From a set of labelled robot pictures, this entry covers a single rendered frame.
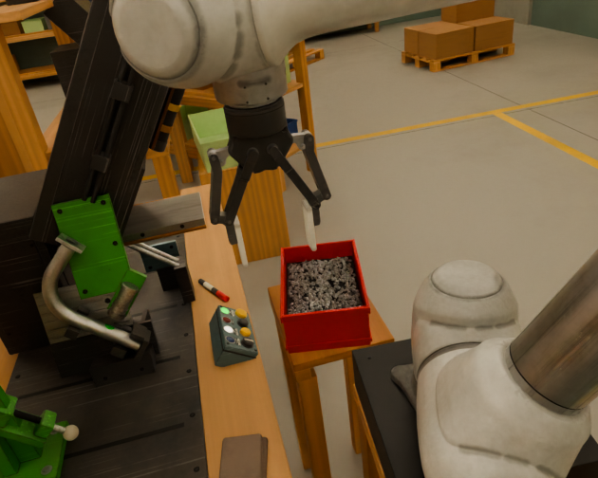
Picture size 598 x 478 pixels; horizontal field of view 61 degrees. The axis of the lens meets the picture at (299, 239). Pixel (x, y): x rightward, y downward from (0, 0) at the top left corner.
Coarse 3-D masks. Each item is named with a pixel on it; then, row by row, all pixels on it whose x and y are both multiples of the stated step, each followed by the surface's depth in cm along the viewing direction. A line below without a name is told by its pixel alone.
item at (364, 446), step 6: (360, 420) 111; (360, 426) 113; (360, 432) 115; (366, 438) 107; (366, 444) 108; (366, 450) 110; (366, 456) 111; (372, 456) 110; (366, 462) 113; (372, 462) 111; (366, 468) 115; (372, 468) 112; (366, 474) 117; (372, 474) 114; (378, 474) 114
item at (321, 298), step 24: (288, 264) 148; (312, 264) 145; (336, 264) 145; (288, 288) 137; (312, 288) 136; (336, 288) 135; (360, 288) 134; (288, 312) 129; (312, 312) 120; (336, 312) 120; (360, 312) 120; (288, 336) 123; (312, 336) 124; (336, 336) 124; (360, 336) 124
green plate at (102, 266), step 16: (64, 208) 104; (80, 208) 105; (96, 208) 105; (112, 208) 106; (64, 224) 105; (80, 224) 106; (96, 224) 106; (112, 224) 107; (80, 240) 106; (96, 240) 107; (112, 240) 108; (80, 256) 107; (96, 256) 108; (112, 256) 108; (80, 272) 108; (96, 272) 109; (112, 272) 109; (80, 288) 109; (96, 288) 109; (112, 288) 110
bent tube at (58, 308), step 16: (64, 240) 102; (64, 256) 103; (48, 272) 103; (48, 288) 104; (48, 304) 105; (64, 304) 106; (64, 320) 106; (80, 320) 107; (96, 320) 109; (112, 336) 109; (128, 336) 110
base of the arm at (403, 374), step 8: (400, 368) 96; (408, 368) 95; (392, 376) 95; (400, 376) 94; (408, 376) 94; (400, 384) 94; (408, 384) 92; (416, 384) 88; (408, 392) 91; (416, 392) 89; (416, 400) 89; (416, 408) 89
